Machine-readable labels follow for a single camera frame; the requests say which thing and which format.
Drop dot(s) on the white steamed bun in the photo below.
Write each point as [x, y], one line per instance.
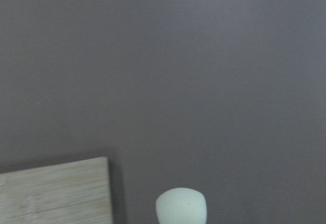
[181, 205]

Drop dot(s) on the bamboo cutting board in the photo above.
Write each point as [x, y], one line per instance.
[75, 192]

